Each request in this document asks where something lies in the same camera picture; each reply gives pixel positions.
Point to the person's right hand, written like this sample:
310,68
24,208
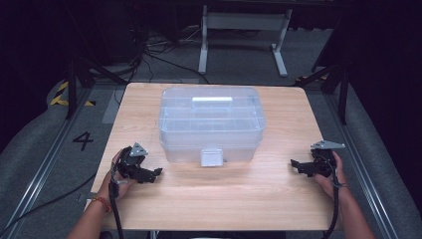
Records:
340,179

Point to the aluminium floor rail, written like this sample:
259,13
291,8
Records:
49,159
361,166

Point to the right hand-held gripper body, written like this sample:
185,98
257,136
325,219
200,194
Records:
322,164

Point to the white metal desk frame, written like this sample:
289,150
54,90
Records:
245,21

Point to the person's left hand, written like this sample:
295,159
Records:
114,187

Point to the black tripod stand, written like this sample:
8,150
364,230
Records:
343,96
72,89

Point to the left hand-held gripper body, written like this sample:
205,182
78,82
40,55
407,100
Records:
130,161

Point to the clear plastic storage box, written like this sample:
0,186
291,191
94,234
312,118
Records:
212,122

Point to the yellow black floor tape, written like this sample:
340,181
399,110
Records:
61,100

